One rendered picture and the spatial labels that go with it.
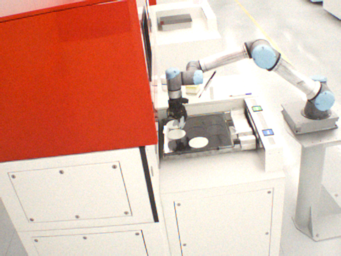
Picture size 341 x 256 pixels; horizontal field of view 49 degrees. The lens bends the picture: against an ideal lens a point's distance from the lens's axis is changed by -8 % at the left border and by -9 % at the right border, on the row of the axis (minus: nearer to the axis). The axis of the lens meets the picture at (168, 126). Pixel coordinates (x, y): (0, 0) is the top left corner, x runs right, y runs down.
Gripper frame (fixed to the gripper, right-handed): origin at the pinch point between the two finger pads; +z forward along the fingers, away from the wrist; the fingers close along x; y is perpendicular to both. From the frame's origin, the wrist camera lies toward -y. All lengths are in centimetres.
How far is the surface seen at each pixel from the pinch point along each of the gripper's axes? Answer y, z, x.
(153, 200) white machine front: 63, -4, 22
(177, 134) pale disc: 6.2, 1.3, 0.9
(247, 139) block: -0.3, 0.7, 39.6
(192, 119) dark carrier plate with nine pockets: -10.7, 1.4, 1.1
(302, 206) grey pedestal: -37, 72, 66
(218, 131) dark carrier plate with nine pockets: -4.2, 1.4, 21.1
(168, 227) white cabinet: 45, 33, 14
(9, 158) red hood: 93, -33, -26
